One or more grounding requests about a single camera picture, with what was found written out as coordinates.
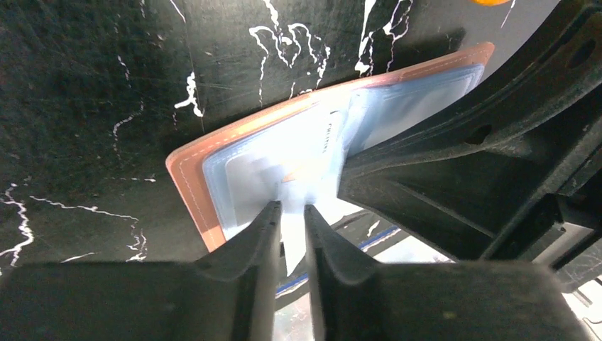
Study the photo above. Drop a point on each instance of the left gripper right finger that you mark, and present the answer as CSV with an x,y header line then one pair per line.
x,y
355,297

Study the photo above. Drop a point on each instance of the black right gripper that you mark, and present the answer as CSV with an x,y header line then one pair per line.
x,y
465,179

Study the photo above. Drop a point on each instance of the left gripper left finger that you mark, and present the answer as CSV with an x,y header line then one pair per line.
x,y
228,294

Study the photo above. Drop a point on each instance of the white blue credit card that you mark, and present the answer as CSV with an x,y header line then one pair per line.
x,y
290,162

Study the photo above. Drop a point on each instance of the pink leather card holder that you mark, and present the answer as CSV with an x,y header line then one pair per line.
x,y
379,107

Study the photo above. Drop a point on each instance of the yellow tape measure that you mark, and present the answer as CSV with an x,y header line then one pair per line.
x,y
490,2

